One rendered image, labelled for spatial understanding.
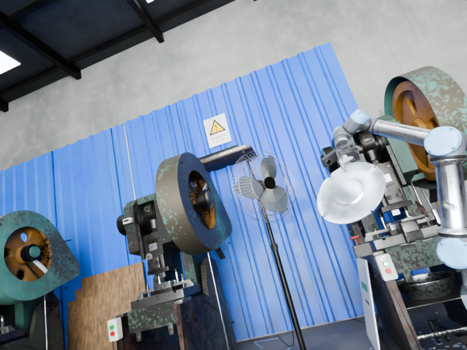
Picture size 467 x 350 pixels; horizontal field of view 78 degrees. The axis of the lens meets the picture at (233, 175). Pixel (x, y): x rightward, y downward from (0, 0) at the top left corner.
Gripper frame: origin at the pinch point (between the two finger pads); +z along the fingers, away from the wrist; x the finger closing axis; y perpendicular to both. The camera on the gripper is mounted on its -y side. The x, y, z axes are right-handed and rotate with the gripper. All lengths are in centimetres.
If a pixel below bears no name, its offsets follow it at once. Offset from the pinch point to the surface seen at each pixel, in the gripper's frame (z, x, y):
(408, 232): -30, 77, 12
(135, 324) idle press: 21, 47, -170
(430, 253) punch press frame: -17, 84, 18
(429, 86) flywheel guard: -77, 17, 53
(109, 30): -299, -163, -239
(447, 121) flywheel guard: -59, 33, 52
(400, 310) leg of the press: 10, 91, -6
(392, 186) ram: -58, 64, 14
